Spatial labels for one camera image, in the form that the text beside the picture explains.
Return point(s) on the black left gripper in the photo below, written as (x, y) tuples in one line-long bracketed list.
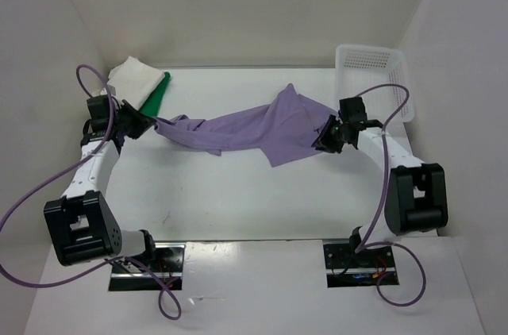
[(143, 121)]

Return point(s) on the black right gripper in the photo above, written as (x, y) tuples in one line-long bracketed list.
[(324, 142)]

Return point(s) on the green t shirt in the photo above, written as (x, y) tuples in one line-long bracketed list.
[(151, 106)]

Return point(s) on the lavender t shirt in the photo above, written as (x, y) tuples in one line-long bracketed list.
[(284, 130)]

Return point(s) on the white t shirt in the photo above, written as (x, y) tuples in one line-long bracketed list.
[(134, 81)]

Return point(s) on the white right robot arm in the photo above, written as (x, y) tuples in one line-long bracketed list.
[(413, 197)]

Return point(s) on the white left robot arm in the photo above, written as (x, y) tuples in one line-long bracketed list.
[(81, 224)]

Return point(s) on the white plastic basket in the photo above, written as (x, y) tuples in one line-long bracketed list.
[(360, 67)]

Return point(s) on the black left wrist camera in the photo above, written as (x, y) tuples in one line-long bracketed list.
[(101, 107)]

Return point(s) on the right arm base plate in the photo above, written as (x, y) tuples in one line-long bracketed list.
[(344, 268)]

